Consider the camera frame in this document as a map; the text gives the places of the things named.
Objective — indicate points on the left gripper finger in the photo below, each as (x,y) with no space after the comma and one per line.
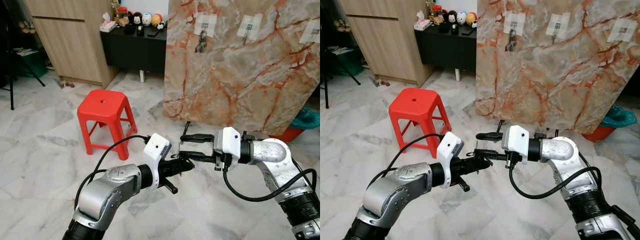
(184,166)
(170,186)
(480,164)
(463,185)

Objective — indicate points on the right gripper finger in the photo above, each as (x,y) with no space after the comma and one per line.
(205,158)
(197,138)
(496,156)
(490,136)

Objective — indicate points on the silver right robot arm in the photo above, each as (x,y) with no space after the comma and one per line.
(560,150)
(270,152)

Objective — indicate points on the metal hook white adhesive patch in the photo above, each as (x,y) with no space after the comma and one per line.
(250,25)
(205,22)
(515,21)
(310,31)
(621,30)
(558,23)

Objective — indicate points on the black panel leg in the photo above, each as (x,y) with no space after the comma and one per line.
(499,126)
(186,128)

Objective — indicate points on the red plastic basin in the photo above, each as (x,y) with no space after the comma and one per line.
(287,135)
(597,133)

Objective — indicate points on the marble pattern panel board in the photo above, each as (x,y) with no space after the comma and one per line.
(555,75)
(240,75)

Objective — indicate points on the red plastic stool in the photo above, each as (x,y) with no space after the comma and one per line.
(415,107)
(102,110)

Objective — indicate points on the teal plastic basin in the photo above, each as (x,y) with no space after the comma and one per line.
(306,120)
(620,117)

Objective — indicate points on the black low sideboard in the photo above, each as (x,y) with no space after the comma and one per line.
(445,50)
(135,52)

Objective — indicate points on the small black pouch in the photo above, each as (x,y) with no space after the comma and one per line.
(153,33)
(467,31)

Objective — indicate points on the small red dumbbell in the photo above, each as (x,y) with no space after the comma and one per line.
(67,85)
(381,83)

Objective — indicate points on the black wallet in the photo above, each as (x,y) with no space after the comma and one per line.
(445,28)
(130,30)

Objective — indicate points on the yellow bear head figure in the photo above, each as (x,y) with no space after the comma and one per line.
(156,20)
(471,19)

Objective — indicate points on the white round head figure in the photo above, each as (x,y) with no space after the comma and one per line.
(146,19)
(461,17)

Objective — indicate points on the black mouse head figure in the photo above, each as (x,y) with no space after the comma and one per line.
(136,19)
(451,17)

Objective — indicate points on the black tripod stand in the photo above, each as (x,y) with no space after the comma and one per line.
(326,90)
(11,75)

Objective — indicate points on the pink tissue pack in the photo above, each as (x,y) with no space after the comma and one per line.
(107,26)
(422,24)

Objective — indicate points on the red lid snack jar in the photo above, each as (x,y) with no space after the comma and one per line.
(122,17)
(437,16)

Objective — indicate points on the light wooden cabinet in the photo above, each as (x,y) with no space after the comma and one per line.
(385,45)
(70,45)

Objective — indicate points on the gold cup trophy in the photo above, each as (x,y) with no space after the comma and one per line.
(430,5)
(115,6)

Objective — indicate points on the green storage box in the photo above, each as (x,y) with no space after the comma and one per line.
(347,62)
(32,65)

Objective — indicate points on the glass display cabinet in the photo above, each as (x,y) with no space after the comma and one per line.
(25,27)
(342,25)

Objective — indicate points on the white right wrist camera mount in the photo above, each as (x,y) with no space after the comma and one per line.
(515,140)
(227,142)

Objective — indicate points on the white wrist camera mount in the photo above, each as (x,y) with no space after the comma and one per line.
(227,142)
(515,140)
(156,150)
(450,147)

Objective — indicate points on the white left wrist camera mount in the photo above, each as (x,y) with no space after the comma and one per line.
(450,147)
(156,150)

